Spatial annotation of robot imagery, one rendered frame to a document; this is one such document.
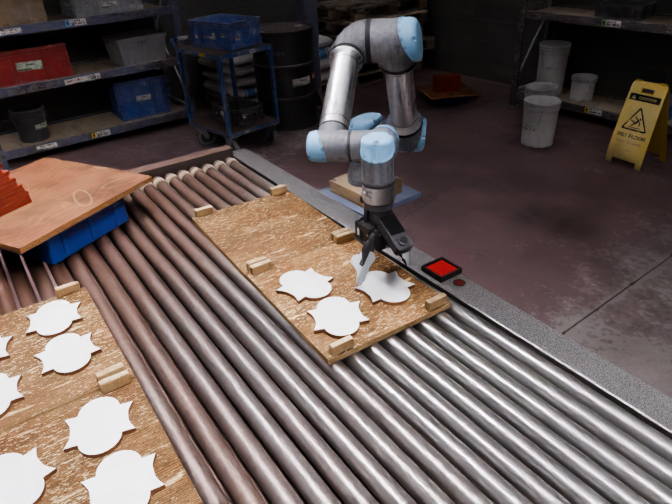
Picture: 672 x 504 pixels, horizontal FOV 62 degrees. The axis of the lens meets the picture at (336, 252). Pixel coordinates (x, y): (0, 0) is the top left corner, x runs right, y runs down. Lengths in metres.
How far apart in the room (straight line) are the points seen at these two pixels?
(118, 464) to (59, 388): 0.28
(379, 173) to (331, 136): 0.18
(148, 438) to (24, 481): 0.20
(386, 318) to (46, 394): 0.74
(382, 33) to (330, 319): 0.78
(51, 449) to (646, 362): 2.38
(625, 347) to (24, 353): 2.41
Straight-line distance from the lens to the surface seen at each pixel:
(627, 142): 4.84
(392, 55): 1.62
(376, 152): 1.23
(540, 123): 5.00
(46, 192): 1.99
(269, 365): 1.25
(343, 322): 1.29
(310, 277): 1.45
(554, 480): 1.09
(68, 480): 1.13
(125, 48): 5.74
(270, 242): 1.65
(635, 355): 2.89
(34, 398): 1.32
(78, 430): 1.19
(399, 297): 1.37
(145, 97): 5.88
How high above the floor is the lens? 1.74
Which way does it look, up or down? 31 degrees down
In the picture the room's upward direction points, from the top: 3 degrees counter-clockwise
